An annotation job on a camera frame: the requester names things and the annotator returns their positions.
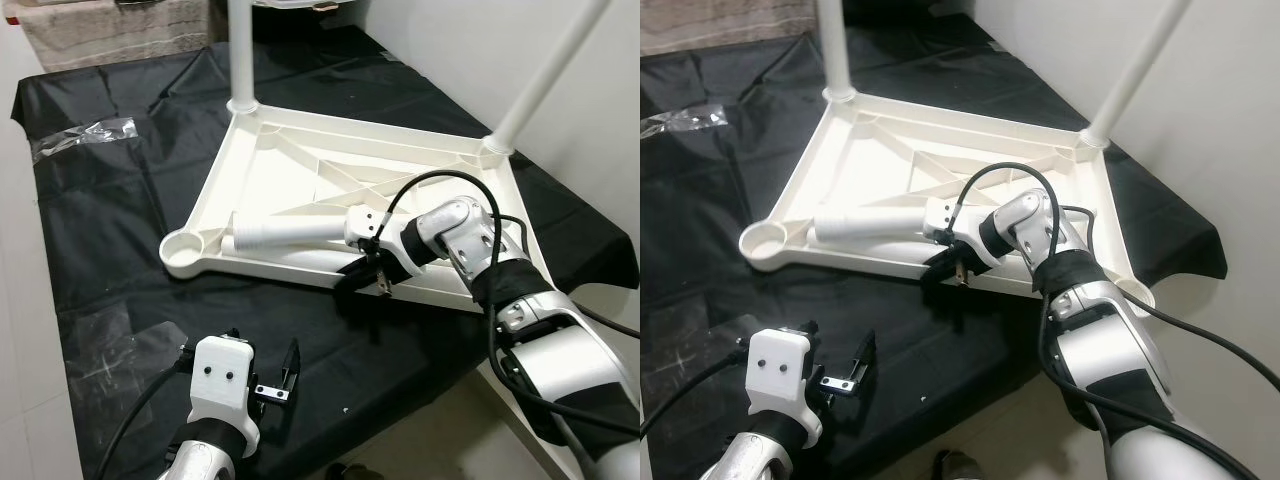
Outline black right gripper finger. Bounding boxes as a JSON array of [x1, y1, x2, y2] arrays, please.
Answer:
[[920, 250, 961, 287], [333, 255, 379, 294]]

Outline white plastic table leg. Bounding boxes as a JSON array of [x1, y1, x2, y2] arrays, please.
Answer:
[[812, 205, 949, 246], [482, 0, 613, 159], [815, 0, 856, 101], [230, 248, 351, 273], [232, 208, 369, 251], [1080, 0, 1193, 151], [228, 0, 259, 113], [812, 243, 936, 266]]

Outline clear tape patch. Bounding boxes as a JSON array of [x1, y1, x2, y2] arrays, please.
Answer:
[[650, 300, 761, 381], [70, 310, 191, 391]]

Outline black tablecloth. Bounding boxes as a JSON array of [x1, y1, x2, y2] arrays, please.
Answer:
[[10, 25, 641, 480], [640, 25, 1231, 480]]

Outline clear tape strip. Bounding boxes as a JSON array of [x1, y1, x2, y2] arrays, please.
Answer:
[[640, 105, 729, 141], [30, 117, 139, 161]]

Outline beige patterned box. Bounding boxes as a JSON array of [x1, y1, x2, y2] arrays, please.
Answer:
[[640, 0, 811, 56], [20, 0, 216, 71]]

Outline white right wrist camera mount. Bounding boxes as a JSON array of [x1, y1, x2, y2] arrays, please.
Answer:
[[925, 195, 967, 241], [345, 205, 393, 247]]

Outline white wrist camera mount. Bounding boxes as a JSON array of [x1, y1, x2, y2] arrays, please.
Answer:
[[188, 337, 263, 441], [925, 195, 967, 241], [748, 328, 826, 446], [345, 205, 393, 247]]

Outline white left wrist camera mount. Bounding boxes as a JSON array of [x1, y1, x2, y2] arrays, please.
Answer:
[[748, 328, 826, 446], [188, 337, 263, 441]]

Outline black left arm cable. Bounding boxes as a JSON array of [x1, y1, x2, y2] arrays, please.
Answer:
[[640, 355, 756, 441], [95, 350, 196, 480]]

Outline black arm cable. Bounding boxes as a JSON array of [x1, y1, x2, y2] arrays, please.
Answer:
[[955, 160, 1280, 480], [95, 350, 196, 480], [378, 170, 641, 480], [640, 355, 756, 441]]

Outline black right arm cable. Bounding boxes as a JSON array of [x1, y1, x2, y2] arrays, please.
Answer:
[[955, 160, 1280, 480], [378, 170, 641, 480]]

